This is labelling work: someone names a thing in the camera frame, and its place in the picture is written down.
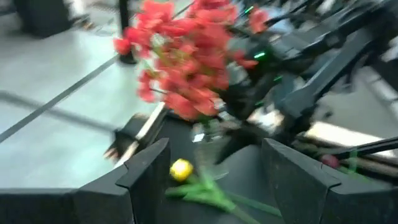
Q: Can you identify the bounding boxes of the orange blossom spray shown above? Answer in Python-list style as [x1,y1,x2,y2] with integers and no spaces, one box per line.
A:
[136,52,233,123]
[113,0,177,60]
[185,0,270,71]

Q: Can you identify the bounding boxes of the black equipment box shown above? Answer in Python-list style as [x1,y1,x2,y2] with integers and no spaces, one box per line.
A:
[14,0,73,39]

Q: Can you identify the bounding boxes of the slim cut-crystal vase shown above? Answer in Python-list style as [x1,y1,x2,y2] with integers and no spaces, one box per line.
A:
[191,119,231,182]

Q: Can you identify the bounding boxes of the black floor stand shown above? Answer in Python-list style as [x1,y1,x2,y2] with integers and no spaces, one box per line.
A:
[119,0,138,65]

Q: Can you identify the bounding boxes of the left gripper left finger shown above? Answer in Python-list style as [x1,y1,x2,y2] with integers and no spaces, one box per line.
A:
[74,138,171,224]

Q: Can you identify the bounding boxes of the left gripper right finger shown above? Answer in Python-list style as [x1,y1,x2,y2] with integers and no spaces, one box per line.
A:
[262,138,391,224]

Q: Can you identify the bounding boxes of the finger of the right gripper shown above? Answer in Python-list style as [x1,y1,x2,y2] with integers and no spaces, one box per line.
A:
[214,126,268,165]

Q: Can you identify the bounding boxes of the yellow artificial tulip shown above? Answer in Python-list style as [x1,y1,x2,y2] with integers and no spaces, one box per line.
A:
[164,157,282,224]

